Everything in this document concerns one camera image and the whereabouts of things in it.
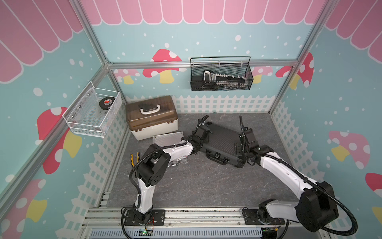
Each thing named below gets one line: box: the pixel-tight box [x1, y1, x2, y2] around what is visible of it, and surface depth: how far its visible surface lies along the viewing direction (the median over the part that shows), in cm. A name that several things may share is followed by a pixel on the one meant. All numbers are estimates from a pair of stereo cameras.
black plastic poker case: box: [200, 121, 247, 168], surface depth 92 cm
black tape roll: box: [98, 96, 116, 111], surface depth 81 cm
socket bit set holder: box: [202, 69, 249, 89], surface depth 91 cm
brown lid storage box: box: [125, 95, 179, 141], surface depth 97 cm
